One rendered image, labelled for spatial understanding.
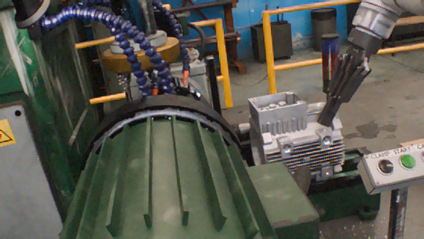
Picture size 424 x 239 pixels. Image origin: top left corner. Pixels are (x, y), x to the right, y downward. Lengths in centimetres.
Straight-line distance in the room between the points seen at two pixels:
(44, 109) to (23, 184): 17
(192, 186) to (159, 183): 2
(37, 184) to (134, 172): 58
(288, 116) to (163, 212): 74
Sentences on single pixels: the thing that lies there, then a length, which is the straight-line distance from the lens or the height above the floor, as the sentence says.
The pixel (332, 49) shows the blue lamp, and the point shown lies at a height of 118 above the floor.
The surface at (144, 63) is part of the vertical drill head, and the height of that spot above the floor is 131.
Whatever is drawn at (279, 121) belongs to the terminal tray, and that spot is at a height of 111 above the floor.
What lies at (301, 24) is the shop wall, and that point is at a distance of 635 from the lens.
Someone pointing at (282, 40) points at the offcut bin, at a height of 30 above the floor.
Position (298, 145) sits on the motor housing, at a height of 105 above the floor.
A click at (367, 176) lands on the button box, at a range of 85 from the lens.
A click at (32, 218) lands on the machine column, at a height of 105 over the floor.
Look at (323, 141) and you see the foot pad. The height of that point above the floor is 106.
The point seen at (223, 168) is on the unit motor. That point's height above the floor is 133.
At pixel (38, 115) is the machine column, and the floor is 127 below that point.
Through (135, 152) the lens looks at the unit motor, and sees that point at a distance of 33.
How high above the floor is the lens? 149
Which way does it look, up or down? 23 degrees down
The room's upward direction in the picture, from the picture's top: 10 degrees counter-clockwise
